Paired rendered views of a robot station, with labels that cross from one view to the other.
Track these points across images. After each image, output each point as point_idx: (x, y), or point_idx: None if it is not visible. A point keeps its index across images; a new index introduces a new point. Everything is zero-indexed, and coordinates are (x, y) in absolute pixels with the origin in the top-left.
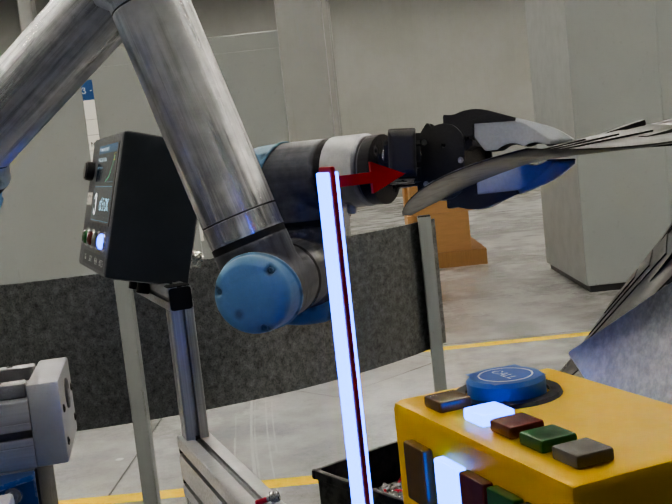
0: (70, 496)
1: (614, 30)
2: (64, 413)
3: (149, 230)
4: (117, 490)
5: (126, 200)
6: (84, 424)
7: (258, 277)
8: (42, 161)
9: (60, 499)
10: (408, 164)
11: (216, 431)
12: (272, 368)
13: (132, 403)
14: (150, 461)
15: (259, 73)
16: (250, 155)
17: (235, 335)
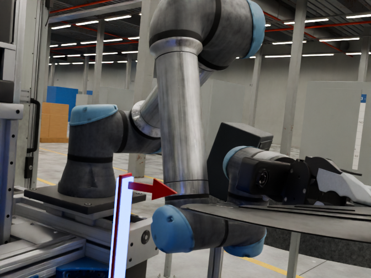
0: (284, 268)
1: None
2: (132, 246)
3: (221, 172)
4: (303, 274)
5: (214, 155)
6: (270, 243)
7: (164, 221)
8: (335, 125)
9: (279, 267)
10: (246, 183)
11: (365, 268)
12: (367, 254)
13: (291, 243)
14: (292, 272)
15: None
16: (192, 150)
17: None
